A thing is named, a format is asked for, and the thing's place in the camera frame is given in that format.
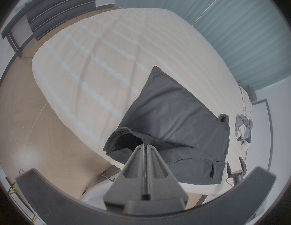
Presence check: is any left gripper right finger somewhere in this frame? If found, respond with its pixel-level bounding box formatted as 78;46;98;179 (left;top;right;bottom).
147;144;188;207

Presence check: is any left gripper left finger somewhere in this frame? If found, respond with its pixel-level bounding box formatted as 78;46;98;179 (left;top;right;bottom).
104;144;144;207

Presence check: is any black T-shirt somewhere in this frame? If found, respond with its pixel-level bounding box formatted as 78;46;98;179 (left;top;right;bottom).
103;66;231;186

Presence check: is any pile of clothes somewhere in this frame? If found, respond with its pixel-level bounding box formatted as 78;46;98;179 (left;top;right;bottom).
235;114;254;150

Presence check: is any bed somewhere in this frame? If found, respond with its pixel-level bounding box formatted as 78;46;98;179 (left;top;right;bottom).
32;7;271;195

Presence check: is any white printed pillow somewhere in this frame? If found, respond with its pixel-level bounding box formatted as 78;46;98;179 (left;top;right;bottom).
239;86;253;117

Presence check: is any black chest of drawers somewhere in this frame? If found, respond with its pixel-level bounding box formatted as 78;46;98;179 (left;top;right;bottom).
26;0;97;41

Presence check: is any black small table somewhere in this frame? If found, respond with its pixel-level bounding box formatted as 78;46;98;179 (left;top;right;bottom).
2;0;62;59

